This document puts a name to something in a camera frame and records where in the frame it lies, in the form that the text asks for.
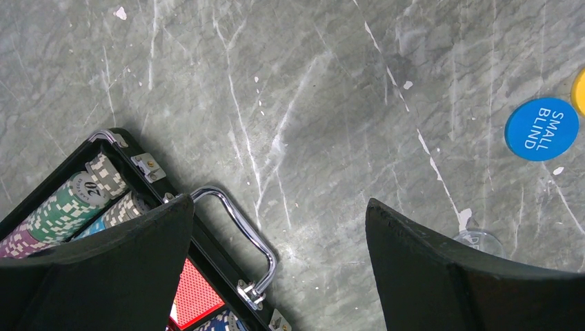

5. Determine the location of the yellow blue chip row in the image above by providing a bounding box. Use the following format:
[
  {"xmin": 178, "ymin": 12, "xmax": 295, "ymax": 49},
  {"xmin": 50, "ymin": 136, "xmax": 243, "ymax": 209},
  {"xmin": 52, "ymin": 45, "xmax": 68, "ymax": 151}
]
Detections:
[{"xmin": 195, "ymin": 310, "xmax": 247, "ymax": 331}]

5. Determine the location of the green purple chip row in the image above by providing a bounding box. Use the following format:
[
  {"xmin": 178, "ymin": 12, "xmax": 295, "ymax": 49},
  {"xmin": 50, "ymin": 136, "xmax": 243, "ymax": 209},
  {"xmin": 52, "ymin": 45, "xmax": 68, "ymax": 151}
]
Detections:
[{"xmin": 1, "ymin": 152, "xmax": 128, "ymax": 259}]

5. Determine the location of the red playing card deck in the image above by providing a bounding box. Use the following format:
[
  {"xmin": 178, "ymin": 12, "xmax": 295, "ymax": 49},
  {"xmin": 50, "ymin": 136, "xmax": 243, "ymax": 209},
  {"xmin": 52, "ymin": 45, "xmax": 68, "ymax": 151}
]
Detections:
[{"xmin": 167, "ymin": 259, "xmax": 225, "ymax": 330}]

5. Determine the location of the clear dealer button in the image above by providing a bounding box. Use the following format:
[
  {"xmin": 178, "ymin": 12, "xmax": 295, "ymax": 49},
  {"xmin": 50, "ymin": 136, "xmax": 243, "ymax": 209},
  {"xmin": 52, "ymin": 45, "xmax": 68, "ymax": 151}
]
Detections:
[{"xmin": 453, "ymin": 230, "xmax": 506, "ymax": 259}]

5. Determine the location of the yellow big blind button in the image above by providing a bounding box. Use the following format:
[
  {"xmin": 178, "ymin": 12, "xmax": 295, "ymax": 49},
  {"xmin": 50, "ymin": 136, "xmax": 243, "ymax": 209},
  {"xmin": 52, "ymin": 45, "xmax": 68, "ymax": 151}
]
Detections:
[{"xmin": 571, "ymin": 68, "xmax": 585, "ymax": 116}]

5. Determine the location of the blue small blind button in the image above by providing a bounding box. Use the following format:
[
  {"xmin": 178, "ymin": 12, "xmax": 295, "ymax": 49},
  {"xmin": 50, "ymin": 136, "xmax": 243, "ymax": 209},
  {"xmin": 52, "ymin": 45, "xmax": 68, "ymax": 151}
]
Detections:
[{"xmin": 504, "ymin": 97, "xmax": 579, "ymax": 161}]

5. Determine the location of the blue grey chip row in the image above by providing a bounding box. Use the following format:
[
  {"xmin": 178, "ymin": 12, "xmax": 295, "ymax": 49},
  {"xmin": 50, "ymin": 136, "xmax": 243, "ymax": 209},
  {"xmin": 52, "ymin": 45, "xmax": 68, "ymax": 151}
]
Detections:
[{"xmin": 72, "ymin": 192, "xmax": 150, "ymax": 241}]

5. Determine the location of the black aluminium poker case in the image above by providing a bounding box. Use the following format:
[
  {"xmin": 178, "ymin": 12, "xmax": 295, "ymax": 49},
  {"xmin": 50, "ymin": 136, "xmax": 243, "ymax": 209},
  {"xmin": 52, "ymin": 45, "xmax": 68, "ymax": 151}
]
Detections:
[{"xmin": 1, "ymin": 128, "xmax": 292, "ymax": 330}]

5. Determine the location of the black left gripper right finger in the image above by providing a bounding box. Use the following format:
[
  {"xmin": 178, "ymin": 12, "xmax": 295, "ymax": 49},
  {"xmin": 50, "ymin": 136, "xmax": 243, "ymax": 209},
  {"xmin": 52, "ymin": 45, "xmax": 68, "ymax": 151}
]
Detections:
[{"xmin": 365, "ymin": 199, "xmax": 584, "ymax": 330}]

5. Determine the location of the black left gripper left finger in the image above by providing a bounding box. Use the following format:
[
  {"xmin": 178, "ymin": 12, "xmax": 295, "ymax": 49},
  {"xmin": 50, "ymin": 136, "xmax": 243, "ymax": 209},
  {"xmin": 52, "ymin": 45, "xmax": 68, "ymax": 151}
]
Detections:
[{"xmin": 1, "ymin": 195, "xmax": 194, "ymax": 330}]

